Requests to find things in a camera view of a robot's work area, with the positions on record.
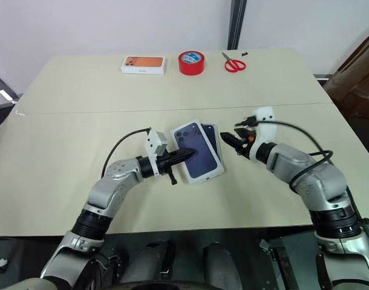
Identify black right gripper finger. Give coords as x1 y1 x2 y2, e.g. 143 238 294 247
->
220 132 249 156
234 114 258 128

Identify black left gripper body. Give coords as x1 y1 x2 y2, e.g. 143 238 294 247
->
155 153 178 186

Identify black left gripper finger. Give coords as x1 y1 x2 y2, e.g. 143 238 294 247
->
169 149 198 161
171 154 193 167

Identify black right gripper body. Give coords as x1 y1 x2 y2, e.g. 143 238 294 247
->
235 126 258 159

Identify dark blue smartphone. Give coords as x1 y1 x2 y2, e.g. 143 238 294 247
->
201 123 221 160

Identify orange print phone box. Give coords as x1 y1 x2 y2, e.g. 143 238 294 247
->
120 56 168 76

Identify red tape roll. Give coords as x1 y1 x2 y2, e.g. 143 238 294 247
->
177 50 206 76

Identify dark vertical pillar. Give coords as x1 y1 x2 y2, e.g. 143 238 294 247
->
226 0 249 51

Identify dark rounded shape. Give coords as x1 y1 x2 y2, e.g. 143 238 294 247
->
202 243 243 290
120 240 176 285

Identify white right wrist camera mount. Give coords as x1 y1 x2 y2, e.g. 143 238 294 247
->
251 107 278 163

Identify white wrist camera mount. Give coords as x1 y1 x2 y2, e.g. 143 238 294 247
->
251 107 278 163
144 129 169 178

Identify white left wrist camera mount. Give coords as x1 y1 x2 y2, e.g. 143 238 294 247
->
144 129 169 178

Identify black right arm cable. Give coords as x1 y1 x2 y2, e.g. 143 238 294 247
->
253 120 369 235

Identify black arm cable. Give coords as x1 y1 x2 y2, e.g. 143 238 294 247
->
101 127 152 178
253 120 369 235

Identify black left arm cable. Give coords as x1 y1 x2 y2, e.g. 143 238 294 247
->
101 127 152 178

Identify red handled scissors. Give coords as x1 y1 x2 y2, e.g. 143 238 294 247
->
221 51 247 73

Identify metal table leg bracket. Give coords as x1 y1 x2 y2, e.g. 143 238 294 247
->
258 238 294 290

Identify grey metal frame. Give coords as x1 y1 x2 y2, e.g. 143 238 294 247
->
0 69 24 105

